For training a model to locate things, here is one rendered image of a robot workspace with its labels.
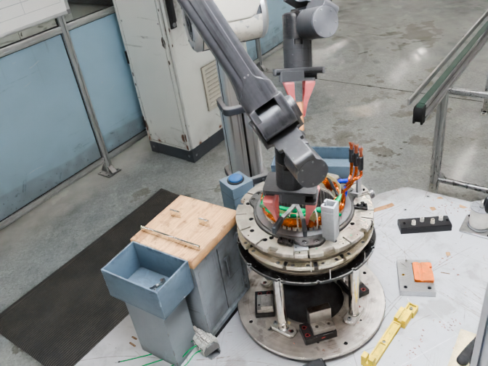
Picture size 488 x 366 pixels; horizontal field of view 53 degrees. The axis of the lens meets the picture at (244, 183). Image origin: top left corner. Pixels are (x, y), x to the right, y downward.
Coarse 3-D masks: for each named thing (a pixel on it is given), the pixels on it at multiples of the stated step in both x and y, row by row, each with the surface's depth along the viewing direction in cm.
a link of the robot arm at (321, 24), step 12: (288, 0) 97; (300, 0) 95; (312, 0) 93; (324, 0) 89; (300, 12) 94; (312, 12) 89; (324, 12) 90; (336, 12) 91; (300, 24) 92; (312, 24) 89; (324, 24) 90; (336, 24) 91; (312, 36) 92; (324, 36) 90
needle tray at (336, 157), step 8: (320, 152) 145; (328, 152) 144; (336, 152) 144; (344, 152) 143; (272, 160) 141; (328, 160) 145; (336, 160) 144; (344, 160) 143; (272, 168) 139; (328, 168) 135; (336, 168) 135; (344, 168) 134; (344, 176) 135; (352, 176) 135
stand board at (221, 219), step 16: (176, 208) 127; (192, 208) 126; (208, 208) 125; (224, 208) 124; (160, 224) 122; (176, 224) 121; (192, 224) 121; (224, 224) 119; (144, 240) 118; (160, 240) 117; (192, 240) 116; (208, 240) 115; (176, 256) 112; (192, 256) 111
